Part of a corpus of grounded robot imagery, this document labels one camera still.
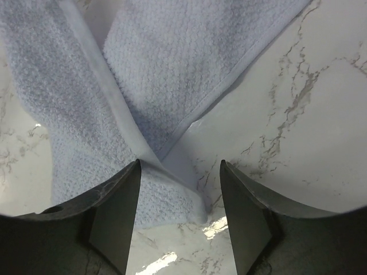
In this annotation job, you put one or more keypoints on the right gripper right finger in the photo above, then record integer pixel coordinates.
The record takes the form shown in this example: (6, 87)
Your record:
(272, 234)

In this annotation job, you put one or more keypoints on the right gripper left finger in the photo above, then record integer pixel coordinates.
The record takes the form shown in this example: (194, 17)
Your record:
(89, 234)

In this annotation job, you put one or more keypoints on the light blue towel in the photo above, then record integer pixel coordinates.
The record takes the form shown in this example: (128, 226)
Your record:
(163, 64)

